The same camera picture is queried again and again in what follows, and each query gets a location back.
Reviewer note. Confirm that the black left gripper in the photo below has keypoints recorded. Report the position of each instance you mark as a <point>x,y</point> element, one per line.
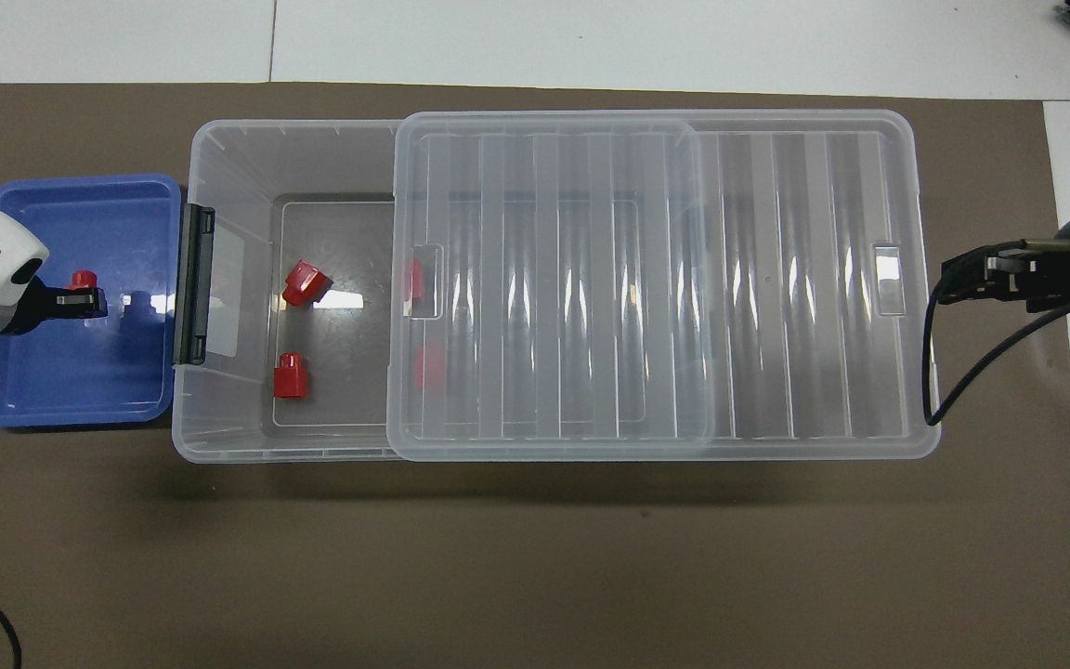
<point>38,302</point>

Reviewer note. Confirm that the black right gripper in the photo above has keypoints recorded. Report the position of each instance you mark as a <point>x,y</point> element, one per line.
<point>1027,279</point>

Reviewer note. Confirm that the red block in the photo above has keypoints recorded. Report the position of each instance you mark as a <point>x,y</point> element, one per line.
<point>292,379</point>
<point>83,279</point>
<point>429,367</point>
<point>301,283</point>
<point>413,279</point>

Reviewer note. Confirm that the clear ribbed plastic lid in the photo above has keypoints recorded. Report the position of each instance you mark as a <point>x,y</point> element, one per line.
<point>823,279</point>

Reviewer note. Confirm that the blue plastic tray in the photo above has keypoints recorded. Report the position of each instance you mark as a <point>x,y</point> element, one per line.
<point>80,372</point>

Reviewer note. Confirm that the clear plastic storage box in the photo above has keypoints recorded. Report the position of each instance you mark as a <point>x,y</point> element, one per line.
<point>238,186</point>

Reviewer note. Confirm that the brown table mat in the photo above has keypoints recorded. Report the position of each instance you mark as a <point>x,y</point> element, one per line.
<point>498,557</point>

